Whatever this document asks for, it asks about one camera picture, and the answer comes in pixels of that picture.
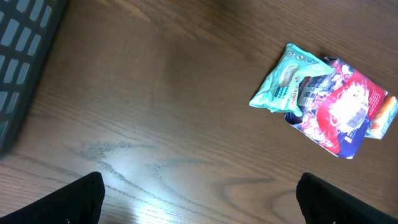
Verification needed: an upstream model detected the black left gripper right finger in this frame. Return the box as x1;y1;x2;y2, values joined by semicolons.
296;172;397;224

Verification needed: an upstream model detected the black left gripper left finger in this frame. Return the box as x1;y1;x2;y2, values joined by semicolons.
1;172;105;224

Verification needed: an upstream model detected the purple red snack packet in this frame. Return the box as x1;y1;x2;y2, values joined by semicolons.
284;57;387;159

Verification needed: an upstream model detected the white orange small packet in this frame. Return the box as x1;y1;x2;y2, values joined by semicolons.
365;96;397;139

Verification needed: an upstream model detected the teal wipes packet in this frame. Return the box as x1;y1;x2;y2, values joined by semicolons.
249;43;335;116

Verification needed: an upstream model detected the grey plastic basket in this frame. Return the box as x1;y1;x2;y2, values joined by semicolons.
1;0;68;156

